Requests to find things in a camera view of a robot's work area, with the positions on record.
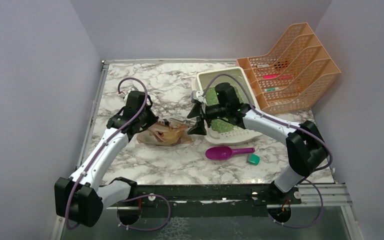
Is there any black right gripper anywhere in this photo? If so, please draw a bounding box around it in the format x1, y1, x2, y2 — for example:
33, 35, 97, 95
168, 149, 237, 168
186, 102, 229, 136

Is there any orange cat litter bag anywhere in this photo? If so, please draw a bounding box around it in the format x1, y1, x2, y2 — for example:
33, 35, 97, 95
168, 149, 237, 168
136, 119, 193, 146

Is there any magenta plastic litter scoop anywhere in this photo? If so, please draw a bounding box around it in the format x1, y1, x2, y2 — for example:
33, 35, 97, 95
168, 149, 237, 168
205, 146, 255, 161

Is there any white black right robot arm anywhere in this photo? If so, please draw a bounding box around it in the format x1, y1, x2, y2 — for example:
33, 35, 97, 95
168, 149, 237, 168
187, 82, 329, 204

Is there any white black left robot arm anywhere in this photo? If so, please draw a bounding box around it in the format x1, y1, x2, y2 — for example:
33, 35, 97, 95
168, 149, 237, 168
54, 90, 158, 227

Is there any green cat litter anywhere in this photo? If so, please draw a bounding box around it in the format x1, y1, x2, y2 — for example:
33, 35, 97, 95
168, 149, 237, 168
205, 82, 244, 134

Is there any white plastic litter box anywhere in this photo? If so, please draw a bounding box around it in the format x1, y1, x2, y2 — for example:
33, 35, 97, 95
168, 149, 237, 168
191, 67, 262, 145

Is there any small green box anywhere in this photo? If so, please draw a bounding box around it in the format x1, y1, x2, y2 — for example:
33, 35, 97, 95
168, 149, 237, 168
246, 153, 260, 166

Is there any green marker pen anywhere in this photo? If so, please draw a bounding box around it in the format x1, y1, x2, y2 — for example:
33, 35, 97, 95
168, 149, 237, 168
263, 87, 281, 92

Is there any white marker pen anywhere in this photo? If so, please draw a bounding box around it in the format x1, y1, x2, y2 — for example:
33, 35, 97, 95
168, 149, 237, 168
257, 64, 269, 68

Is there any pink marker pen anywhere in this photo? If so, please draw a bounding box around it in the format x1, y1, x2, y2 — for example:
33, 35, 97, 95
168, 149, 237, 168
263, 74, 292, 80

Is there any orange mesh file organizer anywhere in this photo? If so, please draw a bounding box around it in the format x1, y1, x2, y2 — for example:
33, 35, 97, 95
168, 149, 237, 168
236, 22, 341, 115

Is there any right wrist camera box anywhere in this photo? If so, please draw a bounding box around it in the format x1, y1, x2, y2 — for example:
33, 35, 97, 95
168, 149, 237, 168
190, 90, 207, 105

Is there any black metal base rail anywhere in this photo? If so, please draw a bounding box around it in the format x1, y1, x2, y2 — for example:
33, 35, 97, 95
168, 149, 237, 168
111, 183, 302, 218

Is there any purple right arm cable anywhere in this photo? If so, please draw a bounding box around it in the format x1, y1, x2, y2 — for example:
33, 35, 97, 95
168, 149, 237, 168
198, 73, 334, 229

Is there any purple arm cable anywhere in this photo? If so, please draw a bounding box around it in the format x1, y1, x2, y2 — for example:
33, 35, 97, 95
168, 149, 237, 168
64, 77, 171, 232
198, 73, 334, 229

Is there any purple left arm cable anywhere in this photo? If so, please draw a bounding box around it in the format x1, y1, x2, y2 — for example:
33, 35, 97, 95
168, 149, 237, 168
64, 77, 171, 232

